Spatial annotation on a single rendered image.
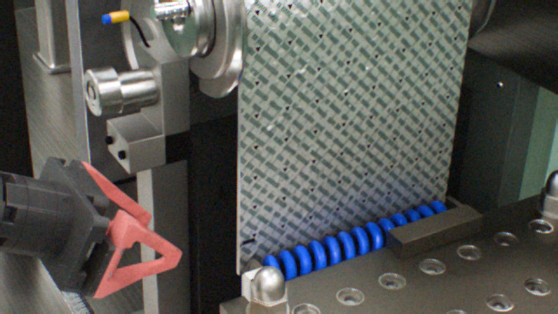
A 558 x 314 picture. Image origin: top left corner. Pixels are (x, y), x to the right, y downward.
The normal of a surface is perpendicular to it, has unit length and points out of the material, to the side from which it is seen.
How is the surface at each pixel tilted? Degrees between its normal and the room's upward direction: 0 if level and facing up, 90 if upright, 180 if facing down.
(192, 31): 90
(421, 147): 90
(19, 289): 0
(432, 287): 0
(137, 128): 0
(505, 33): 90
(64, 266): 62
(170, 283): 90
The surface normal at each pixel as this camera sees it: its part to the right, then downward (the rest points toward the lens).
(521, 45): -0.86, 0.23
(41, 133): 0.03, -0.87
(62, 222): 0.65, 0.00
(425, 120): 0.51, 0.43
